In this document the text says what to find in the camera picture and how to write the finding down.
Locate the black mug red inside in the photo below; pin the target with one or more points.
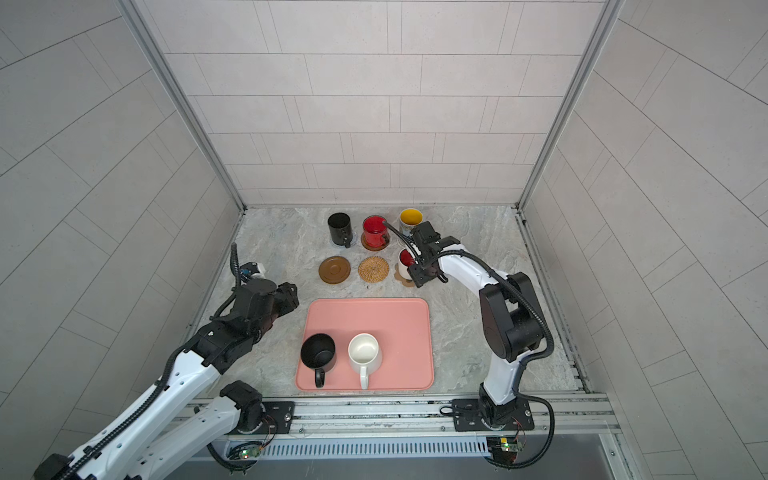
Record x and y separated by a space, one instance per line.
374 230

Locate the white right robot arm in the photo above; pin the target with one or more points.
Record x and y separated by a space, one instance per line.
513 323

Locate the metal corner profile left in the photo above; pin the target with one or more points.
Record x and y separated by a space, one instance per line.
149 46

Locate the right circuit board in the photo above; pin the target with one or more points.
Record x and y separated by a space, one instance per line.
504 446

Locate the circuit board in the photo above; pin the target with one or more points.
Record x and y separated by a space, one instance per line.
248 451
504 446

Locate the dark wooden round coaster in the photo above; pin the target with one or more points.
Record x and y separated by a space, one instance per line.
334 270

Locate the black mug front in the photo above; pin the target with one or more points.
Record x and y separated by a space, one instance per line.
318 353

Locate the woven rattan round coaster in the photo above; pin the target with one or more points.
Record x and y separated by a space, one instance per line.
373 269

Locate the pink tray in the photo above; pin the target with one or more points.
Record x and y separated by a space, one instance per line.
400 325

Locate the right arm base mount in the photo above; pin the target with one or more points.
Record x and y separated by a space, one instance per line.
479 414

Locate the cork paw print coaster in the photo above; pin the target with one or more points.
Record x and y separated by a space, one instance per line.
401 279

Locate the white mug red inside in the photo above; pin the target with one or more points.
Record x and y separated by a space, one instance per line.
405 260

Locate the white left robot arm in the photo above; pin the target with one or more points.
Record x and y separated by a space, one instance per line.
134 445

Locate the metal corner profile right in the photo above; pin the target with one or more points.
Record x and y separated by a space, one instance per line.
601 31

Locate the blue mug yellow inside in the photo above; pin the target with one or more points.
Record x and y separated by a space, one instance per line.
408 219

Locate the left circuit board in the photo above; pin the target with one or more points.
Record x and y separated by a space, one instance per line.
248 451

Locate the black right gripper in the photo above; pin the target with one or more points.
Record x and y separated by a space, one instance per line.
417 276

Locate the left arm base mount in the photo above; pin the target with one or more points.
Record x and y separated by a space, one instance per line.
254 414

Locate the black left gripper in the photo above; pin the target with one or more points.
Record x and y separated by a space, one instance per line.
288 298

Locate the metal corner profile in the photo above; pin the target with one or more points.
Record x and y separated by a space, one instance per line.
601 31
149 46

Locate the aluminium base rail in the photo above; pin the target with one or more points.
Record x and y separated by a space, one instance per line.
407 427

